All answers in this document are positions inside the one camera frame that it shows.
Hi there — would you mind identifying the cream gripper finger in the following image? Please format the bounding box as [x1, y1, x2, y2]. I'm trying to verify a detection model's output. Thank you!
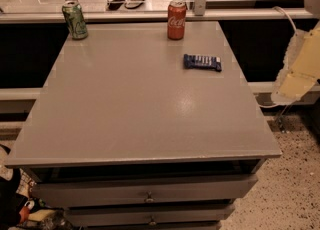
[291, 28, 320, 80]
[278, 74, 317, 100]

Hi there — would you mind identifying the blue rxbar blueberry bar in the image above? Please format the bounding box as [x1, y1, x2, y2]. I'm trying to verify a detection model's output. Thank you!
[183, 54, 222, 72]

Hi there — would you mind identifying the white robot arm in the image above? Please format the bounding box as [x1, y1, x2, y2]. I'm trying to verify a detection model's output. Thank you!
[272, 0, 320, 104]

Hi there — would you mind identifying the red coca-cola can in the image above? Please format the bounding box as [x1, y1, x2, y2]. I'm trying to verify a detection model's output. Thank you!
[167, 0, 187, 40]

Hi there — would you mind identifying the green soda can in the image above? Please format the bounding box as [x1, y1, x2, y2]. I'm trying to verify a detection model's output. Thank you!
[62, 0, 88, 40]

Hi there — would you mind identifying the top grey drawer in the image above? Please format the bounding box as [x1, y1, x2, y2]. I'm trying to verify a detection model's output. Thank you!
[32, 174, 258, 207]

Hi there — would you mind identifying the grey drawer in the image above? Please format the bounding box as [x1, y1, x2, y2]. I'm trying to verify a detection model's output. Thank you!
[32, 174, 258, 207]
[66, 204, 234, 226]

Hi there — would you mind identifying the grey drawer cabinet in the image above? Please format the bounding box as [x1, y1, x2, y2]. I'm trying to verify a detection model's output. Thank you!
[6, 22, 281, 230]

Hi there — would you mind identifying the metal drawer knob upper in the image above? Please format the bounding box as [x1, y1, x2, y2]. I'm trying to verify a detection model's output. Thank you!
[144, 192, 155, 203]

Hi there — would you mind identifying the metal drawer knob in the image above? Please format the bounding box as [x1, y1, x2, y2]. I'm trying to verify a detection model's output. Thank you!
[148, 217, 157, 226]
[144, 192, 155, 203]

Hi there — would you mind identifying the metal drawer knob lower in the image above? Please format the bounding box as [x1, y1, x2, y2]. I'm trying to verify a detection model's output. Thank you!
[148, 217, 157, 226]

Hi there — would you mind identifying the clutter pile lower left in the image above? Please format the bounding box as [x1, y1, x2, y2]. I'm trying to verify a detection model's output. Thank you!
[0, 143, 76, 230]

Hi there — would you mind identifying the white cable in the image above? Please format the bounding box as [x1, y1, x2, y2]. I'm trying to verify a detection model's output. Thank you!
[258, 5, 299, 109]

